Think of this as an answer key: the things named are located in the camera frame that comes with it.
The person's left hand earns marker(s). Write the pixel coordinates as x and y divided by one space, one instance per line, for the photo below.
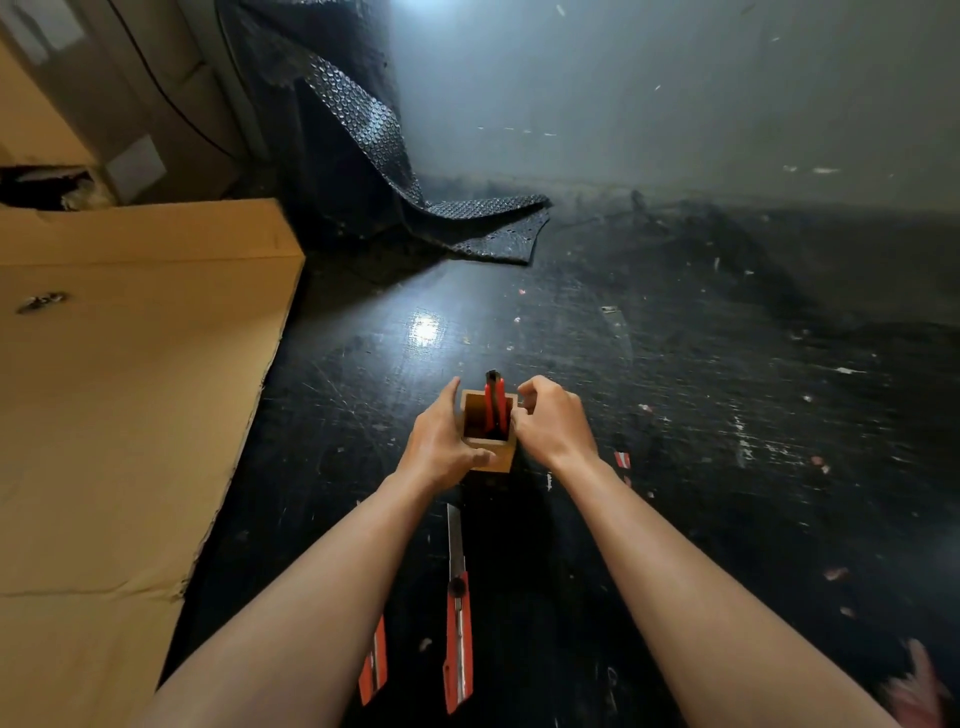
433 448

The person's right hand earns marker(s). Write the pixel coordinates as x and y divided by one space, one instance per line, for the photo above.
553 431

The person's right thumb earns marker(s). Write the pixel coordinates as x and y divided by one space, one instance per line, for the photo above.
518 424

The person's left thumb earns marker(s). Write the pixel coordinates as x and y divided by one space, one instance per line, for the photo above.
480 457

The red utility knife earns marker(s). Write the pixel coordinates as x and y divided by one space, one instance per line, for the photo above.
458 637
493 409
375 667

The small brown wooden holder box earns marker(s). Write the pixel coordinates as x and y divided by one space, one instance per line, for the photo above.
475 424

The person's left forearm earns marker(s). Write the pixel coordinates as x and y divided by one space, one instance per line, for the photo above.
300 622

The person's right forearm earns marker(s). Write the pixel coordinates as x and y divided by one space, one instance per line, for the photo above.
697 607

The small red scrap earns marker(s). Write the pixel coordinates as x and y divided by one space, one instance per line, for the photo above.
622 460

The black bubble wrap sheet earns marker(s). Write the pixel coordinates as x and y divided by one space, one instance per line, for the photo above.
360 120

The large flat cardboard sheet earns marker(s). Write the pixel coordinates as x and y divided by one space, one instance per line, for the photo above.
120 450

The brown cardboard box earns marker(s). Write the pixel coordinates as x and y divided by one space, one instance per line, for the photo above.
112 82

